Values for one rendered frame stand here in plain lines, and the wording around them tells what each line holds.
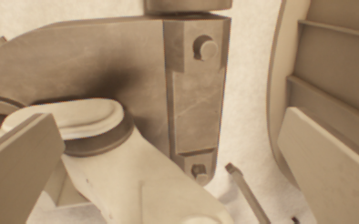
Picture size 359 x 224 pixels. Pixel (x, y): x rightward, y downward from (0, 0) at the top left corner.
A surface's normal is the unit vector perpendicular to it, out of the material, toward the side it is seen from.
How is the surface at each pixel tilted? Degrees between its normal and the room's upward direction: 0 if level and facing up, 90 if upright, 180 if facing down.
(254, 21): 0
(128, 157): 90
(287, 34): 0
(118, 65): 0
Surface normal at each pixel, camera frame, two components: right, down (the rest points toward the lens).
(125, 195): -0.02, -0.86
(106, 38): 0.21, 0.50
